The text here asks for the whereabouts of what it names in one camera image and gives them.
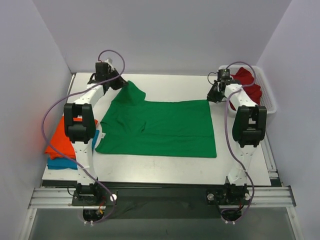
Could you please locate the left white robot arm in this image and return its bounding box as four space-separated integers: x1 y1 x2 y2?
63 58 128 206

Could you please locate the aluminium frame rail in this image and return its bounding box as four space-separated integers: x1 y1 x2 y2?
28 117 297 210

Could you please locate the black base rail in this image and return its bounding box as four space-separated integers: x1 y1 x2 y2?
67 184 252 223

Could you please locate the purple cable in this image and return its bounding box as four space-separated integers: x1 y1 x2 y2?
219 61 257 223
41 49 126 223

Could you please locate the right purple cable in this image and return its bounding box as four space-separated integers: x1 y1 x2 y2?
219 61 257 223

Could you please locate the dark red t-shirt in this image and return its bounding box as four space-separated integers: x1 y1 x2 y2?
228 67 263 111

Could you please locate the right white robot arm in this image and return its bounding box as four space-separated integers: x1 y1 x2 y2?
207 79 267 186

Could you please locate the white plastic basket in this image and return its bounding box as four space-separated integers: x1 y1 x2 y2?
228 64 277 115

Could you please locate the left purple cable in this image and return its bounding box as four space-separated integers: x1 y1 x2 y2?
41 49 126 223

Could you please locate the green t-shirt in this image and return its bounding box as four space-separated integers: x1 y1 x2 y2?
95 81 218 158

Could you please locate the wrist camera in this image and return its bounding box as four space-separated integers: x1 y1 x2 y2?
217 68 232 82
104 58 113 66

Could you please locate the folded orange t-shirt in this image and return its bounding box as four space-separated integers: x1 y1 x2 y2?
44 116 99 164

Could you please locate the folded blue t-shirt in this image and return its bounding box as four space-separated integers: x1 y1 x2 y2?
47 128 101 171

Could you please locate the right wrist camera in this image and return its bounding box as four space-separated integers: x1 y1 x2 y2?
217 68 232 82

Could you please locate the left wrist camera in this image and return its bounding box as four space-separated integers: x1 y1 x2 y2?
104 58 113 66

